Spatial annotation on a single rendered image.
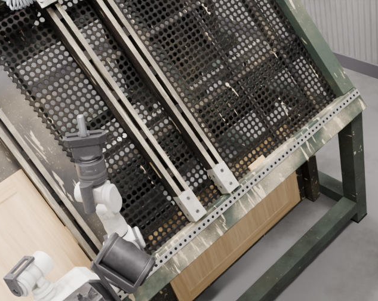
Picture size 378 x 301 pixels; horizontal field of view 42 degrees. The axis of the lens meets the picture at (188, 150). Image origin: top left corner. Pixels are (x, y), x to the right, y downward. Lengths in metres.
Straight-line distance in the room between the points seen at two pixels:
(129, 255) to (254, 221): 1.32
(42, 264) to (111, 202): 0.28
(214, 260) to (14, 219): 1.09
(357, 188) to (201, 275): 0.99
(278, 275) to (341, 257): 0.43
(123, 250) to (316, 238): 1.57
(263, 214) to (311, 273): 0.45
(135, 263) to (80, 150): 0.36
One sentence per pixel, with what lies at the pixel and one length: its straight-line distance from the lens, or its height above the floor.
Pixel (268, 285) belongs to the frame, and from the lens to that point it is 2.66.
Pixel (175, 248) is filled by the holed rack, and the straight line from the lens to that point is 1.99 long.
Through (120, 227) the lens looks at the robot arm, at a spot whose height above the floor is 1.23.
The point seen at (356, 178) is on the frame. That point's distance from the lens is 2.82.
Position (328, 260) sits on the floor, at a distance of 2.94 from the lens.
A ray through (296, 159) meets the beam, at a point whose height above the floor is 0.84.
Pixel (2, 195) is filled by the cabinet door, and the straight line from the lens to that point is 1.90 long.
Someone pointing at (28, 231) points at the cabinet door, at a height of 1.19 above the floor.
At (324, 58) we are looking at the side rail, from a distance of 2.46.
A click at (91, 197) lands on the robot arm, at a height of 1.43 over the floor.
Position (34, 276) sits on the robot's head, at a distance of 1.40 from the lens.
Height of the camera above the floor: 2.38
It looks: 39 degrees down
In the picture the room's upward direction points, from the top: 19 degrees counter-clockwise
